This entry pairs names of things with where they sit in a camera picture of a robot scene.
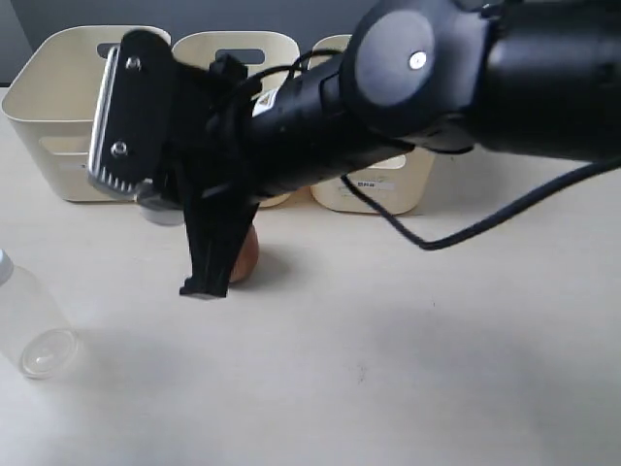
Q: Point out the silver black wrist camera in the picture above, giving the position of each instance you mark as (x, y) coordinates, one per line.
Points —
(131, 156)

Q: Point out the clear plastic bottle white cap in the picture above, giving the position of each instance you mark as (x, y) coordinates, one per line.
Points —
(36, 337)

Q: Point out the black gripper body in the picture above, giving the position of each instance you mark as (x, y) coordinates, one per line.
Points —
(203, 149)

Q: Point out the brown wooden cup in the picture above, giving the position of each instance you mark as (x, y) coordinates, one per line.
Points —
(247, 258)

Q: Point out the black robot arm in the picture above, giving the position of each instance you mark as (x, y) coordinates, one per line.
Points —
(540, 79)

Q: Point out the left cream plastic bin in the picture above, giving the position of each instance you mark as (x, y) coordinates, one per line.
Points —
(51, 104)

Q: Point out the cream plastic bin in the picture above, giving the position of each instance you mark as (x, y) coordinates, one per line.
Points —
(397, 184)
(258, 50)
(51, 104)

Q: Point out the right cream plastic bin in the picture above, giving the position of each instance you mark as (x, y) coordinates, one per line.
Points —
(397, 184)

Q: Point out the middle cream plastic bin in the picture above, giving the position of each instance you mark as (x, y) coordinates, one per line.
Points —
(258, 50)

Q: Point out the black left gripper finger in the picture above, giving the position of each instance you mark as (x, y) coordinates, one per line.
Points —
(216, 232)

